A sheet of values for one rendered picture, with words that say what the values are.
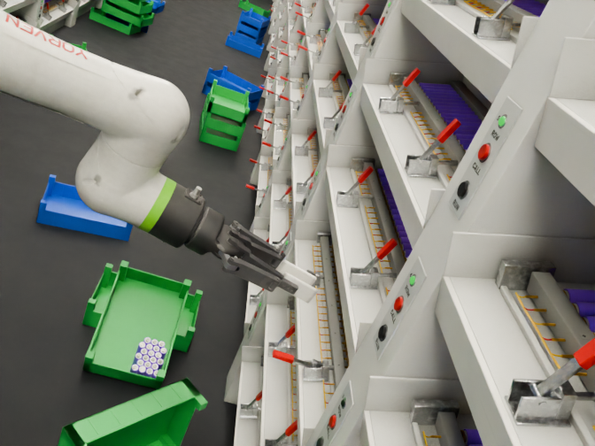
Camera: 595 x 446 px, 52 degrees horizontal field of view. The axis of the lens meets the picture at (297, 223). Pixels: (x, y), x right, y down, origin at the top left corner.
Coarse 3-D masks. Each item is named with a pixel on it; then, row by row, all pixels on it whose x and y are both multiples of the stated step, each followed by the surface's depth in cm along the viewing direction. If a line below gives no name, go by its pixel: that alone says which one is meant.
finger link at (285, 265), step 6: (282, 264) 104; (288, 264) 104; (282, 270) 105; (288, 270) 105; (294, 270) 105; (300, 270) 105; (294, 276) 105; (300, 276) 105; (306, 276) 106; (312, 276) 106; (306, 282) 106; (312, 282) 106
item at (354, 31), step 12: (348, 12) 182; (360, 12) 164; (372, 12) 182; (336, 24) 181; (348, 24) 165; (360, 24) 179; (372, 24) 167; (336, 36) 179; (348, 36) 162; (360, 36) 163; (372, 36) 159; (348, 48) 149; (360, 48) 127; (348, 60) 148; (360, 60) 129
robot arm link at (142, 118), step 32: (0, 32) 72; (32, 32) 75; (0, 64) 72; (32, 64) 74; (64, 64) 76; (96, 64) 79; (32, 96) 77; (64, 96) 78; (96, 96) 79; (128, 96) 81; (160, 96) 84; (128, 128) 83; (160, 128) 84; (128, 160) 87; (160, 160) 89
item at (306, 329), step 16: (304, 224) 136; (320, 224) 136; (304, 240) 138; (304, 256) 132; (304, 304) 116; (320, 304) 117; (304, 320) 112; (320, 320) 112; (304, 336) 108; (304, 352) 104; (320, 352) 104; (304, 384) 97; (320, 384) 98; (304, 400) 94; (320, 400) 95; (304, 416) 91; (320, 416) 92; (304, 432) 83
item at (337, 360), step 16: (320, 240) 136; (320, 256) 130; (320, 288) 120; (336, 304) 113; (336, 320) 109; (320, 336) 107; (336, 336) 105; (336, 352) 101; (336, 368) 98; (336, 384) 95
